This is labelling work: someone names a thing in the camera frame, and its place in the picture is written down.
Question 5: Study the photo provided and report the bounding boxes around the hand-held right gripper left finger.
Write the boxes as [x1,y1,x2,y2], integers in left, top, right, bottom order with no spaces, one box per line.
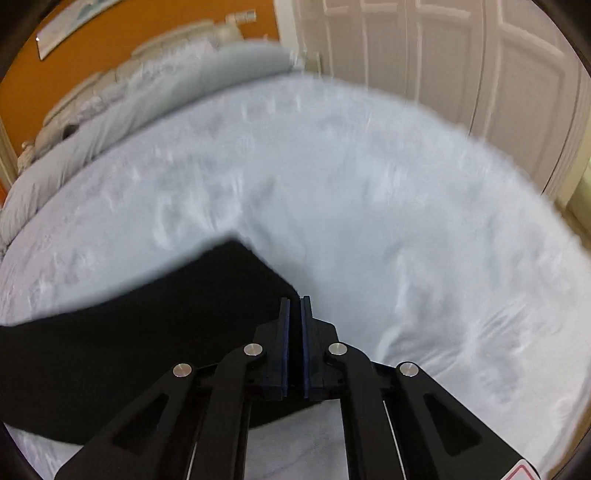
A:
[54,298,291,480]

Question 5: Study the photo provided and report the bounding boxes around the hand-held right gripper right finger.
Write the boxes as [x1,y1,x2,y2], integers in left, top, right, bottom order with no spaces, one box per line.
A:
[300,295,542,480]

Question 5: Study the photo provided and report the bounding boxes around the framed wall painting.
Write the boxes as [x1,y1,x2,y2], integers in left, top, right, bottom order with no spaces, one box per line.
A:
[34,0,117,61]

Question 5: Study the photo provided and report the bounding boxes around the white wardrobe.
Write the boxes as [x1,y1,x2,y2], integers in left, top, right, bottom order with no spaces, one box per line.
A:
[276,0,591,206]

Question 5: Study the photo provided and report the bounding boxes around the grey duvet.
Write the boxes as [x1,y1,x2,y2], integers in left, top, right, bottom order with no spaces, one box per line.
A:
[0,39,302,252]

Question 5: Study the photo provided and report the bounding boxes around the bed with butterfly sheet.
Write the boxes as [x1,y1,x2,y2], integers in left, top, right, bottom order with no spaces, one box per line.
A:
[0,76,591,480]

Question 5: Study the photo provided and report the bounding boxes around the black pants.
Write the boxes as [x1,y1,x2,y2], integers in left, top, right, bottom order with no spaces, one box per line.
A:
[0,237,343,447]

